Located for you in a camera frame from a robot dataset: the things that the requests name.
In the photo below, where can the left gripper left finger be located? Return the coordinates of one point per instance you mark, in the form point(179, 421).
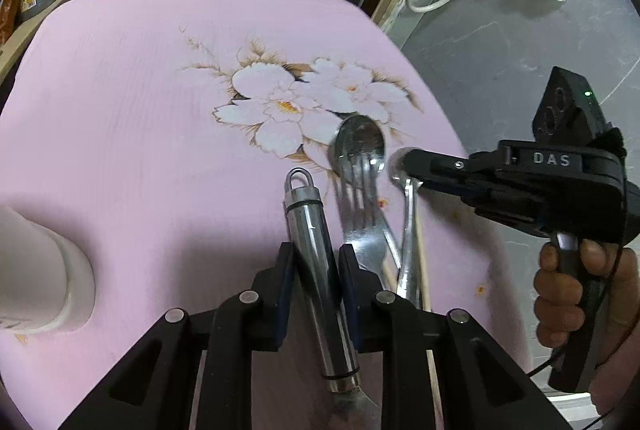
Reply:
point(270, 313)

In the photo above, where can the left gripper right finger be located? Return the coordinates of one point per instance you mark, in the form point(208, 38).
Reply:
point(368, 307)

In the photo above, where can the steel-handled spatula tool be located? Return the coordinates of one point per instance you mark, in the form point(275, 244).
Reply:
point(317, 271)

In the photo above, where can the wooden chopstick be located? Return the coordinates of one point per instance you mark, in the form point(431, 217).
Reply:
point(425, 283)
point(437, 400)

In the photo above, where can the steel fork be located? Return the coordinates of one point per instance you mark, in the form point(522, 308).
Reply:
point(360, 216)

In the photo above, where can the large steel spoon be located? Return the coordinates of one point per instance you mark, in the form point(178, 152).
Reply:
point(360, 134)

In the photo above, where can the white plastic utensil cup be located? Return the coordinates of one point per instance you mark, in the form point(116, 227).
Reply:
point(47, 283)

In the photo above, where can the person's right hand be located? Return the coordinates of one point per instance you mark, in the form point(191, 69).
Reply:
point(558, 315)

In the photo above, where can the pink floral tablecloth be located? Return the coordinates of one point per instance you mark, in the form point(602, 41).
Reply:
point(156, 135)

